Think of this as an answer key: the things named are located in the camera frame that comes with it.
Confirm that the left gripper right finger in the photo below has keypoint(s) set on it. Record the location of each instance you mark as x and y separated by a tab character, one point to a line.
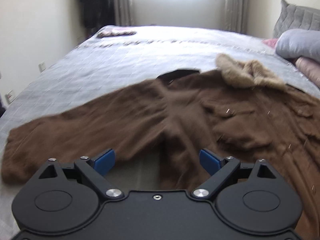
222	173

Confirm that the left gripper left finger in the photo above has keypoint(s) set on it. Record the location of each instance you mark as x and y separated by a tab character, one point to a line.
94	169

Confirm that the brown coat with fur collar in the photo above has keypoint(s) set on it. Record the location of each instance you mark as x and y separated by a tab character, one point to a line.
230	111

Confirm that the dark hanging clothes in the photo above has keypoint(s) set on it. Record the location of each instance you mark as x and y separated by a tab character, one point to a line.
96	14

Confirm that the grey checked bedspread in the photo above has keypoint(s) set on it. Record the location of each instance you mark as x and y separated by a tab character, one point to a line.
102	65

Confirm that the pink item behind pillow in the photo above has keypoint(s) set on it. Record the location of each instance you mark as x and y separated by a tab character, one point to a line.
270	42

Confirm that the pink beige pillow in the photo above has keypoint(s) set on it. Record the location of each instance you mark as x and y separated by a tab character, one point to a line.
310	69

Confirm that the light grey pillow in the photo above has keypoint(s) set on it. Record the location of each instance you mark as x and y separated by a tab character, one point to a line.
295	43

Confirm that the grey quilted headboard cushion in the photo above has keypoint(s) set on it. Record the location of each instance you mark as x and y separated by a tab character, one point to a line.
296	17

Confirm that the left grey curtain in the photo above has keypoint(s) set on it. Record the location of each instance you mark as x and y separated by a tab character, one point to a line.
123	13

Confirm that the grey curtain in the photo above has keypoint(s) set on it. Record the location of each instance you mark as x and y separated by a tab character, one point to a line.
123	13
235	16

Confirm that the right grey curtain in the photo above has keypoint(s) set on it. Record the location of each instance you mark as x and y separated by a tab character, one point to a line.
235	16

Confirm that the white wall socket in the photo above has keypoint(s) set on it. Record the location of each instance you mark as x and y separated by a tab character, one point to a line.
42	66
10	96

